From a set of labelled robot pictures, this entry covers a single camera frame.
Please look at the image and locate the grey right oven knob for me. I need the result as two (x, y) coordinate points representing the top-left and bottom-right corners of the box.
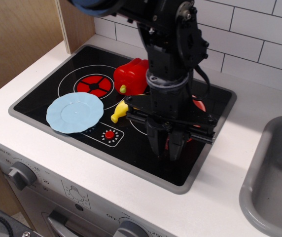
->
(113, 221), (148, 237)

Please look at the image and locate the yellow toy banana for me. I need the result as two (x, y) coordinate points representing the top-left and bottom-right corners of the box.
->
(110, 96), (129, 123)

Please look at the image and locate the orange plastic cup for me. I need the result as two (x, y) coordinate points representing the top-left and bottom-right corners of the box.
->
(165, 95), (206, 150)

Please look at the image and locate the grey left oven knob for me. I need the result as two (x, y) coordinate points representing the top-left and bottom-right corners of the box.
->
(8, 162), (37, 191)

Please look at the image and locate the red toy bell pepper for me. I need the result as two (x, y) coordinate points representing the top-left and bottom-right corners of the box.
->
(113, 58), (149, 96)

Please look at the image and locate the light blue plastic plate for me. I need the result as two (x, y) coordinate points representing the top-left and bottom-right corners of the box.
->
(46, 92), (104, 134)

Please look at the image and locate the grey oven door handle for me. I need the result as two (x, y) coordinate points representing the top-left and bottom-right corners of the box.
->
(47, 211), (82, 237)

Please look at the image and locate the grey toy sink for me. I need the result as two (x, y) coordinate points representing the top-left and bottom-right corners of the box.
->
(239, 116), (282, 237)

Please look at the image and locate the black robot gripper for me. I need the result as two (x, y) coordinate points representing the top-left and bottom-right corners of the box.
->
(125, 71), (217, 161)

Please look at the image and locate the red stove button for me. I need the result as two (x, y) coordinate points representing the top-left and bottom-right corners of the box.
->
(105, 130), (115, 140)

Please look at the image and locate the grey oven knob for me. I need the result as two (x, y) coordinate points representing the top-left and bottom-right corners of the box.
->
(8, 162), (37, 191)
(113, 221), (148, 237)

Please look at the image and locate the black toy stove top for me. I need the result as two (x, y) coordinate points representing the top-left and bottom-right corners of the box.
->
(8, 44), (238, 195)

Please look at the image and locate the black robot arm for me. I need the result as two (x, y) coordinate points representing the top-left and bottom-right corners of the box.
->
(72, 0), (217, 161)

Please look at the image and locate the black base with screw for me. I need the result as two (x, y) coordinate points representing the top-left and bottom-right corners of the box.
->
(0, 210), (41, 237)

